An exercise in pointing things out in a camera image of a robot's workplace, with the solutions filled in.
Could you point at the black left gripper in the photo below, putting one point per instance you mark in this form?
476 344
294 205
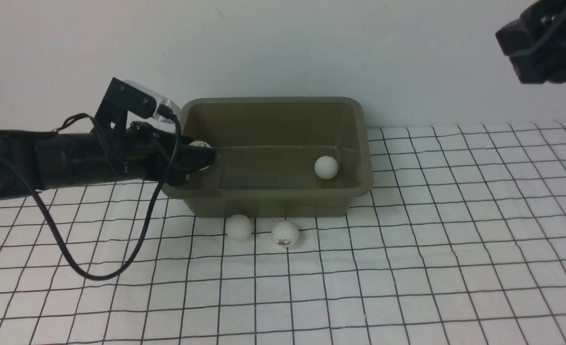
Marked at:
144 152

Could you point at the white ping-pong ball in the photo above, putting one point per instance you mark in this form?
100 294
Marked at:
285 234
239 227
326 167
203 155

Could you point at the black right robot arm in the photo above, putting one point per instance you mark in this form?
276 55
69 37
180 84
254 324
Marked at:
535 43

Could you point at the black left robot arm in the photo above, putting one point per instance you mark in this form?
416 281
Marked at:
51 160

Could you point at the olive plastic storage bin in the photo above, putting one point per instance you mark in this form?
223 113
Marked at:
266 148

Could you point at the white black-grid tablecloth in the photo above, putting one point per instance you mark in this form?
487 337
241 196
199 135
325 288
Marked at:
462 240

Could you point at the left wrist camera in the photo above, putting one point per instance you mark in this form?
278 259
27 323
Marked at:
123 97

